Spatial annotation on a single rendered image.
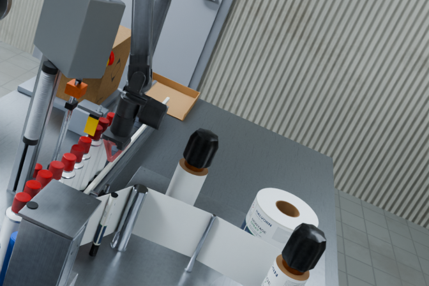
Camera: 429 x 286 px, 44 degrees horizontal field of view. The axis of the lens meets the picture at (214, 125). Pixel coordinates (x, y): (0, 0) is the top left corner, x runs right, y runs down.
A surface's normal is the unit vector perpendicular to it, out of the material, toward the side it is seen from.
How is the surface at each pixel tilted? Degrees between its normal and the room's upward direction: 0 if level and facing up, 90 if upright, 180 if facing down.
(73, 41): 90
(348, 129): 90
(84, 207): 0
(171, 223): 90
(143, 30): 61
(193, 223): 90
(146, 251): 0
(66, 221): 0
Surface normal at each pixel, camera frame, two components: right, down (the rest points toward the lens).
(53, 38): -0.68, 0.05
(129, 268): 0.36, -0.84
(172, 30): -0.17, 0.37
